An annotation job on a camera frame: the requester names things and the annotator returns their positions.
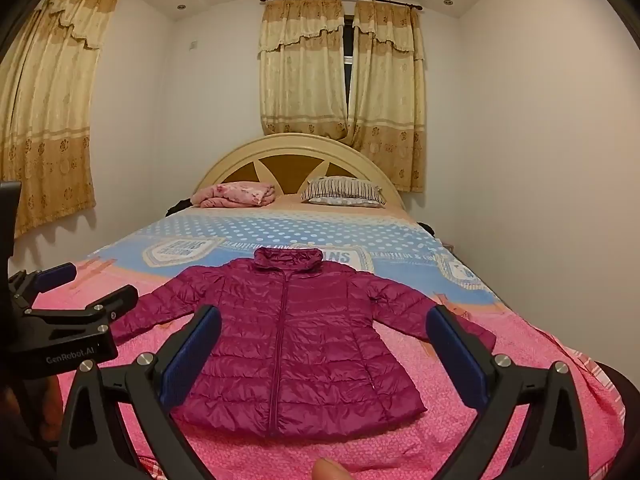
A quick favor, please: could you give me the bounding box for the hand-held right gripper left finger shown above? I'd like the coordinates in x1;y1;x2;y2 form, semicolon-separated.
56;304;222;480

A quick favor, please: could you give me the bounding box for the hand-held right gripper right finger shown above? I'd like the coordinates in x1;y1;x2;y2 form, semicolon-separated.
425;304;591;480

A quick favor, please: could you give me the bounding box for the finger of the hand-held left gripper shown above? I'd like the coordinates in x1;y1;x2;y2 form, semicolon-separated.
7;261;77;311
20;284;139;346

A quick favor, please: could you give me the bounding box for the magenta puffer jacket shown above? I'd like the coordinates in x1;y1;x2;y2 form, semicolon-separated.
111;247;497;436

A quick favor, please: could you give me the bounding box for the person's right hand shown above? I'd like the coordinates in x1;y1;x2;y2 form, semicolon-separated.
311;457;353;480

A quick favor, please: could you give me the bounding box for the black cloth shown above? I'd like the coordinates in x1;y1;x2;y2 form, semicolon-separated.
166;198;202;217

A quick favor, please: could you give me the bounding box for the printed pink blue bed sheet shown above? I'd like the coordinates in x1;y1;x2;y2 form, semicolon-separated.
7;192;626;480

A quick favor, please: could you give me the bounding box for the folded pink blanket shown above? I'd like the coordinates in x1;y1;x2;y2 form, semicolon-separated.
192;181;277;208

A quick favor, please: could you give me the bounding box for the wide beige floral curtain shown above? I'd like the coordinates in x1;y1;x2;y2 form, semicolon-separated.
0;0;121;238

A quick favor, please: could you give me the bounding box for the cream wooden headboard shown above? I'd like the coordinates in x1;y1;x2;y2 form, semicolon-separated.
192;132;406;207

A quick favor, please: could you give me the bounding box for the striped pillow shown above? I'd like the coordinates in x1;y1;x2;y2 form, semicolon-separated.
300;176;387;208

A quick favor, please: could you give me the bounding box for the dark curtain rod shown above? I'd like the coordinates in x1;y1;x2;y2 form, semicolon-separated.
260;0;424;12

